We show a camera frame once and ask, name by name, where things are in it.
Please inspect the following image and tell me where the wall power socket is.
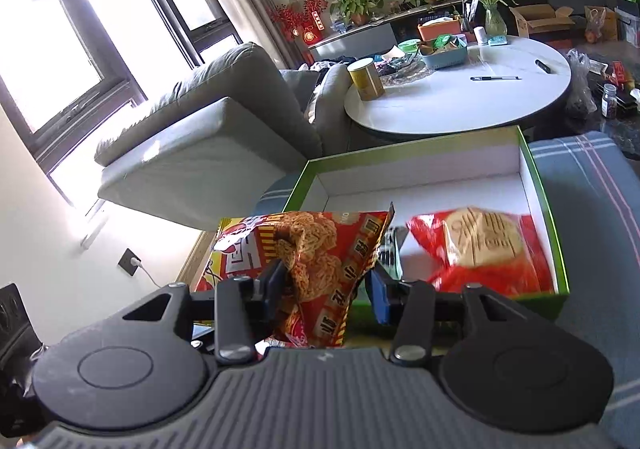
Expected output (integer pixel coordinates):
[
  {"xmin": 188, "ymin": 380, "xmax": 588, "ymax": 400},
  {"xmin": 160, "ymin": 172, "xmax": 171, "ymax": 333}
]
[{"xmin": 117, "ymin": 249, "xmax": 141, "ymax": 277}]

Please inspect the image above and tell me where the black marker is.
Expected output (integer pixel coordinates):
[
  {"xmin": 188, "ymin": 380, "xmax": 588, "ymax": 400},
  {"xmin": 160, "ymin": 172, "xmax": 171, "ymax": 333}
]
[{"xmin": 535, "ymin": 59, "xmax": 553, "ymax": 74}]

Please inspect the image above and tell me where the red bag with round cake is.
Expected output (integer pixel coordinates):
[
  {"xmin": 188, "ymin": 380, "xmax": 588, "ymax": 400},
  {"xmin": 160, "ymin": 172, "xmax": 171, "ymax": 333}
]
[{"xmin": 407, "ymin": 206, "xmax": 553, "ymax": 297}]

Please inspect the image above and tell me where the yellow tin can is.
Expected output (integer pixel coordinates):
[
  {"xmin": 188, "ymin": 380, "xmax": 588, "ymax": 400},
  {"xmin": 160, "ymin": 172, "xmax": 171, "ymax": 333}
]
[{"xmin": 347, "ymin": 58, "xmax": 385, "ymax": 101}]

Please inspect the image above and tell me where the dark round side table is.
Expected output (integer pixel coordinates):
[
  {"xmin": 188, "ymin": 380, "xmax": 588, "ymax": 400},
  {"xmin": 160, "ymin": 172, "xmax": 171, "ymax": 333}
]
[{"xmin": 564, "ymin": 40, "xmax": 639, "ymax": 162}]

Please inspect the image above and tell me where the grey sofa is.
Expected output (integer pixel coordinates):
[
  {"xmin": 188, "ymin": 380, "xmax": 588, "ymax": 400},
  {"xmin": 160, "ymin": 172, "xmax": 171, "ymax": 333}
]
[{"xmin": 94, "ymin": 42, "xmax": 352, "ymax": 231}]

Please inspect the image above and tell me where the window frame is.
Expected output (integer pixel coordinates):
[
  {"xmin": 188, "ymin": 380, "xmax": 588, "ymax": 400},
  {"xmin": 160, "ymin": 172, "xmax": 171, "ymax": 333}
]
[{"xmin": 1, "ymin": 0, "xmax": 240, "ymax": 172}]

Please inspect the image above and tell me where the green cracker snack bag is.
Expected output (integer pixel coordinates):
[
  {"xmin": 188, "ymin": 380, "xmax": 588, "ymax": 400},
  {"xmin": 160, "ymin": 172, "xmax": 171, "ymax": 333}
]
[{"xmin": 378, "ymin": 226, "xmax": 409, "ymax": 280}]

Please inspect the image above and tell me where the green cardboard box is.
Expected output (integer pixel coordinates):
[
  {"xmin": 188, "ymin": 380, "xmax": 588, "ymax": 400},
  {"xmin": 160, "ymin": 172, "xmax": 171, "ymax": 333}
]
[{"xmin": 284, "ymin": 126, "xmax": 570, "ymax": 320}]

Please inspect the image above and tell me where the red flower decoration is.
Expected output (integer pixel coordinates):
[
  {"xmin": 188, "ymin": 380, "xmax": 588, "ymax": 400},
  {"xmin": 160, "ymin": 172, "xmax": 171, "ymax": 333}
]
[{"xmin": 270, "ymin": 0, "xmax": 329, "ymax": 45}]

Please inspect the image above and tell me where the white round coffee table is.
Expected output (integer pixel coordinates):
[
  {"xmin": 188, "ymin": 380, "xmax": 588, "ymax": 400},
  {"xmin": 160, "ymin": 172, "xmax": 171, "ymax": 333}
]
[{"xmin": 344, "ymin": 36, "xmax": 572, "ymax": 137}]

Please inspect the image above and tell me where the clear plastic storage bin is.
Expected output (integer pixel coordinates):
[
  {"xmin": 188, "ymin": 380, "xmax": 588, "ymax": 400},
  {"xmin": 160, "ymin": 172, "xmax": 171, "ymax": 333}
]
[{"xmin": 615, "ymin": 8, "xmax": 640, "ymax": 48}]

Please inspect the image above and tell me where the black pen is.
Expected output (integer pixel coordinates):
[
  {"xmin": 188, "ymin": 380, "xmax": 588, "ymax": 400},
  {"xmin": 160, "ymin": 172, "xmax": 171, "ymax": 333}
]
[{"xmin": 470, "ymin": 75, "xmax": 522, "ymax": 82}]

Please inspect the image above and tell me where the glass vase with plant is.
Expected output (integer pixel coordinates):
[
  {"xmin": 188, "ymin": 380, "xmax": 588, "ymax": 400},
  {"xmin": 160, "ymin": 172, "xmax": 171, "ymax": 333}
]
[{"xmin": 464, "ymin": 0, "xmax": 516, "ymax": 40}]

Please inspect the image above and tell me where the blue snack tray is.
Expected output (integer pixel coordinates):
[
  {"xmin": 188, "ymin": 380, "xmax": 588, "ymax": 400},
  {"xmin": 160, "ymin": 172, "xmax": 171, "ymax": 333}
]
[{"xmin": 418, "ymin": 34, "xmax": 468, "ymax": 70}]

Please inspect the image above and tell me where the brown cardboard box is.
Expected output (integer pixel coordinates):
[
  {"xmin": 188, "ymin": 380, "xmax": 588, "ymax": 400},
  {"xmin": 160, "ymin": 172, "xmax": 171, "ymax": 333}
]
[{"xmin": 510, "ymin": 4, "xmax": 575, "ymax": 38}]

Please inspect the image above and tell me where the red noodle snack bag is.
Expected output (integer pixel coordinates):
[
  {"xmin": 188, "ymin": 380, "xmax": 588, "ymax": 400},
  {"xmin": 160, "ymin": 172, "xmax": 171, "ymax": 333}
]
[{"xmin": 195, "ymin": 207, "xmax": 395, "ymax": 348}]

